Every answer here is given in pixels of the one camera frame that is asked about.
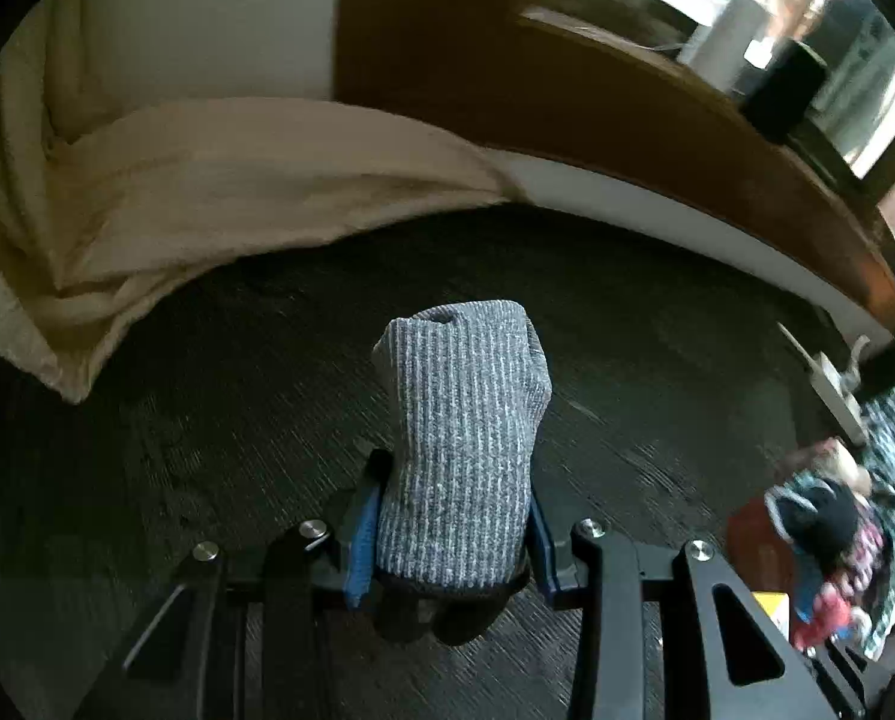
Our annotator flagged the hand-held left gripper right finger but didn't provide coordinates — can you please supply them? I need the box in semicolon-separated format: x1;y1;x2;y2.
528;493;840;720

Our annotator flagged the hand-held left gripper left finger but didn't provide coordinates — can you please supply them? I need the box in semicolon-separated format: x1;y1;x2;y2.
73;448;395;720

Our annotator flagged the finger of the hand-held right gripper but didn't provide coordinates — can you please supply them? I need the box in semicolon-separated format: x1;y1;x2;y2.
803;634;879;720

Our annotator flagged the red fuzzy ball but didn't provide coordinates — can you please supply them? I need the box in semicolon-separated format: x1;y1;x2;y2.
796;581;857;650

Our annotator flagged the small yellow box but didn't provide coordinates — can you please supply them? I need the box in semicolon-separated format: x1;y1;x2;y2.
751;591;794;627

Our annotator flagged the pink white rope toy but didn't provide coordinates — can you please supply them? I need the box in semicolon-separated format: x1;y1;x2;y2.
830;517;887;601

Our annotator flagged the red rectangular tin container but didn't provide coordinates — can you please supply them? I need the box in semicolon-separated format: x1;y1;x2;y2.
725;495;801;616

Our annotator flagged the black patterned table mat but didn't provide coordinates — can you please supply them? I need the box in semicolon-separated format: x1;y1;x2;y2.
0;206;869;720

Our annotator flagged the white power strip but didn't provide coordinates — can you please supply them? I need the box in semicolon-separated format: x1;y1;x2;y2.
807;351;869;445

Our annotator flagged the black insulated bottle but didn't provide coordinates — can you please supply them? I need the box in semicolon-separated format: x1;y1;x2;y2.
856;337;895;402

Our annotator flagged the beige curtain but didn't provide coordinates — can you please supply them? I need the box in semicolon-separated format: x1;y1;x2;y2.
0;0;516;404

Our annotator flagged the wooden window sill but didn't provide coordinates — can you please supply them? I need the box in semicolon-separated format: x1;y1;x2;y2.
335;0;895;331

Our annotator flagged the black box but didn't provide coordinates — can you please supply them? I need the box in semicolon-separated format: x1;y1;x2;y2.
740;39;830;142

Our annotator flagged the white thread spool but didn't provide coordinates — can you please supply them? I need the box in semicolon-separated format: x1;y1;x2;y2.
676;0;782;98

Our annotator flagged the white plug with cable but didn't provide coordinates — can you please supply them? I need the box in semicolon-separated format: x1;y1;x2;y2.
841;336;872;391

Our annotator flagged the white power strip cable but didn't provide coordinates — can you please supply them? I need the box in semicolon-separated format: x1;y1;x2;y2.
777;322;819;368

